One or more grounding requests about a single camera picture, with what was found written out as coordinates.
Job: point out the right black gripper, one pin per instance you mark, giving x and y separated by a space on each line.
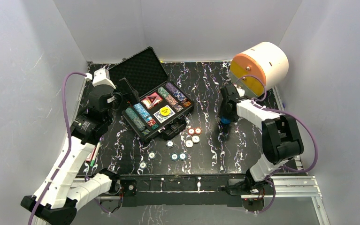
222 113

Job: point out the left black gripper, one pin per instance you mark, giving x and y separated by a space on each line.
126 90

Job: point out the triangular all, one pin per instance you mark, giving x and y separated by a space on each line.
154 99

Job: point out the blue small blind button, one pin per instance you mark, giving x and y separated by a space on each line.
225 121

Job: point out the yellow big blind button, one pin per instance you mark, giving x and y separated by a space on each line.
165 111

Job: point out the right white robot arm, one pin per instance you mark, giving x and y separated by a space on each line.
281 139

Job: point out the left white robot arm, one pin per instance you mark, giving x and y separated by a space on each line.
54 201

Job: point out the black poker set case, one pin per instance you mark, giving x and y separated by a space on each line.
146 74

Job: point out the light blue chip stack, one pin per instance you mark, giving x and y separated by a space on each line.
146 116

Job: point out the pale green chip stack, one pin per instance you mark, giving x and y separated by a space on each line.
137 121

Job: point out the orange blue chip stack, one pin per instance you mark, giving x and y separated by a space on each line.
174 103

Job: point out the purple and blue chip stack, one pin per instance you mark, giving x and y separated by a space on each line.
178 94

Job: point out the red five chip right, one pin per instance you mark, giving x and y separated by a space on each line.
198 131

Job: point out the red five chip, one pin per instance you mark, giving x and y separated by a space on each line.
191 131
198 131

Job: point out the white cylindrical drawer unit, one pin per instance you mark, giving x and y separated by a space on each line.
259 68

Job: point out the red five chip left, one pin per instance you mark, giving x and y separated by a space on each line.
191 131

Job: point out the white one chip right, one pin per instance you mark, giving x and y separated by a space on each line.
195 139

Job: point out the white one chip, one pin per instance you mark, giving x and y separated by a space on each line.
195 139
189 143

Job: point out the blue fifty chip far left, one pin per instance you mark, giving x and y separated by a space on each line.
151 155

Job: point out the white one chip left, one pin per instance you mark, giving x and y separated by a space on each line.
189 143

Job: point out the blue fifty chip lowest left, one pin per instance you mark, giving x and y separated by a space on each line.
142 165

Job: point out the teal fifty chip left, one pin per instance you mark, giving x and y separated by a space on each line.
174 157

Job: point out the teal fifty chip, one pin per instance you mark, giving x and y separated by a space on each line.
174 157
183 156

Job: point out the red white small box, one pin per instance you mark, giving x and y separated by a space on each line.
89 158

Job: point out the teal fifty chip right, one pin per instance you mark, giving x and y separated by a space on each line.
183 156

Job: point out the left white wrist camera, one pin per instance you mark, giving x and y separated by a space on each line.
100 77

